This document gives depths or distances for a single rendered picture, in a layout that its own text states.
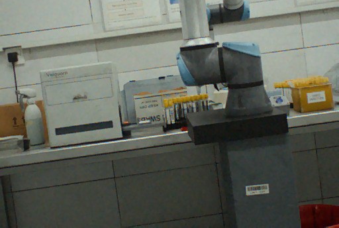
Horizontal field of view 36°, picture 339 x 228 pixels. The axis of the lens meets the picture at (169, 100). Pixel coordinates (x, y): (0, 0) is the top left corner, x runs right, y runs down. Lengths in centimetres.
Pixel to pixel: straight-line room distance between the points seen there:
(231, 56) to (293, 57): 112
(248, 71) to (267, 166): 30
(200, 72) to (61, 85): 61
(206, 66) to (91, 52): 111
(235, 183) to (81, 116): 69
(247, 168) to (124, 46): 121
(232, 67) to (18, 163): 89
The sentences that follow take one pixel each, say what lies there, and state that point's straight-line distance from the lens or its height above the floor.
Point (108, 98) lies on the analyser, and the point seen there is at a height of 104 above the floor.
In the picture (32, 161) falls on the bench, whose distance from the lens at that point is 201.
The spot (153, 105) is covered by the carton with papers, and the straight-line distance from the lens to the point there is 228.
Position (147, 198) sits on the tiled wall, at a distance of 269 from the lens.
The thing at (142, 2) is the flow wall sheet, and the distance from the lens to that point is 264.
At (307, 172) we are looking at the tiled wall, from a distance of 279.
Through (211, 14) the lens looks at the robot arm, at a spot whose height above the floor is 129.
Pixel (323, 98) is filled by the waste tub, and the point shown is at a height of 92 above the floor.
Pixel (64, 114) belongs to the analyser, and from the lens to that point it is 201.
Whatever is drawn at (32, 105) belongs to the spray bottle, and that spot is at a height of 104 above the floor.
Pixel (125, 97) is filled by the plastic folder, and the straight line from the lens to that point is 262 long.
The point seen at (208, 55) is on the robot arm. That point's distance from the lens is 164.
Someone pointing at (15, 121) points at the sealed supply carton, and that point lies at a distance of 240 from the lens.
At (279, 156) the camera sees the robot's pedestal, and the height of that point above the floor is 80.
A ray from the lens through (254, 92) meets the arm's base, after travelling 164.
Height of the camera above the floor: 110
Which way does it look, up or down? 3 degrees down
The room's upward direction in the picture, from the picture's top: 8 degrees counter-clockwise
